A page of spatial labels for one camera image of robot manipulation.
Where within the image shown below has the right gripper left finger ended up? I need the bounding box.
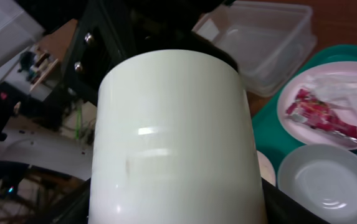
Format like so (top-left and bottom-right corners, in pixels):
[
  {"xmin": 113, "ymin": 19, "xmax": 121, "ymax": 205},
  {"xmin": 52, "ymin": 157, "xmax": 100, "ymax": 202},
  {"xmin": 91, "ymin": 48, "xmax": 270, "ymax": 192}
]
[{"xmin": 31, "ymin": 179, "xmax": 91, "ymax": 224}]

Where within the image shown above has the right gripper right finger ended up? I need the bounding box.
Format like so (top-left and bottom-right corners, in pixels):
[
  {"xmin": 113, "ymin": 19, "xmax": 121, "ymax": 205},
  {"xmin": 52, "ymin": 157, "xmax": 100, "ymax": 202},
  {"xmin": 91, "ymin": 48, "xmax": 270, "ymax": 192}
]
[{"xmin": 262, "ymin": 179, "xmax": 329, "ymax": 224}]

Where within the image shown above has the small pink bowl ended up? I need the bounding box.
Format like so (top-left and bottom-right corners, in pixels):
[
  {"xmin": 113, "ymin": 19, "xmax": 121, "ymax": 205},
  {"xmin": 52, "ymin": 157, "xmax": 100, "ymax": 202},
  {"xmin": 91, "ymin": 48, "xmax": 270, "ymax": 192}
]
[{"xmin": 257, "ymin": 151, "xmax": 277, "ymax": 186}]

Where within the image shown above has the grey bowl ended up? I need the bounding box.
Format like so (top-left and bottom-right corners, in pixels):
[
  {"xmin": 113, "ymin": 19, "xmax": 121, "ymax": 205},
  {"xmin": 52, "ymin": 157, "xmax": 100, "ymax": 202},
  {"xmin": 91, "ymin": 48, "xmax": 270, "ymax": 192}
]
[{"xmin": 277, "ymin": 144, "xmax": 357, "ymax": 223}]

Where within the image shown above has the red snack wrapper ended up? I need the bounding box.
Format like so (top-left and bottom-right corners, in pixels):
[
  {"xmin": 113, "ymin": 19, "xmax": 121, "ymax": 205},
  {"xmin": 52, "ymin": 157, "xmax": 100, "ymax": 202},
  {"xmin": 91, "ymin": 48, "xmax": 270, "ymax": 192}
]
[{"xmin": 285, "ymin": 88, "xmax": 357, "ymax": 147}]

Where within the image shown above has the large white plate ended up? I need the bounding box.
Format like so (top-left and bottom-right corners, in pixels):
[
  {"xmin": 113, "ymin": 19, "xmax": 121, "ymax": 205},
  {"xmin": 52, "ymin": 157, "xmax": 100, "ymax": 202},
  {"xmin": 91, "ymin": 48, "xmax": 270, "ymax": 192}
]
[{"xmin": 277, "ymin": 61, "xmax": 357, "ymax": 150}]

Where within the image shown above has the white cup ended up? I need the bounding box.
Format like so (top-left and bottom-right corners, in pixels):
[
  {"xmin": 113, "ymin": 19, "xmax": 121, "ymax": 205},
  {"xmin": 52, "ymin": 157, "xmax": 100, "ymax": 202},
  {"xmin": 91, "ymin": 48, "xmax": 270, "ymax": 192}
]
[{"xmin": 88, "ymin": 50, "xmax": 267, "ymax": 223}]

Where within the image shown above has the white tissue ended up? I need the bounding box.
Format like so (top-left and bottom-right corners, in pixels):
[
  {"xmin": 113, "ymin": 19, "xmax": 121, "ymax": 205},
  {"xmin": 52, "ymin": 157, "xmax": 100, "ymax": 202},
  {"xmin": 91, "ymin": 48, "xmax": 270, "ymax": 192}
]
[{"xmin": 304, "ymin": 73, "xmax": 357, "ymax": 114}]

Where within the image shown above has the teal serving tray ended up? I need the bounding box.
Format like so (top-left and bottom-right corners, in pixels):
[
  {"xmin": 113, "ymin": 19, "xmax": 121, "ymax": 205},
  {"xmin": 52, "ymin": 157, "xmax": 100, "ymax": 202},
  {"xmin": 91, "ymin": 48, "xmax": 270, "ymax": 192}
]
[{"xmin": 252, "ymin": 44, "xmax": 357, "ymax": 170}]

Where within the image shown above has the clear plastic bin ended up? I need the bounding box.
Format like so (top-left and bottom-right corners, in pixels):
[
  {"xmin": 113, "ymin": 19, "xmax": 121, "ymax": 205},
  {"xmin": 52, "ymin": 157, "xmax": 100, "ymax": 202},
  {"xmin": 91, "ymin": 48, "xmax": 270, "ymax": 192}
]
[{"xmin": 193, "ymin": 1, "xmax": 317, "ymax": 97}]

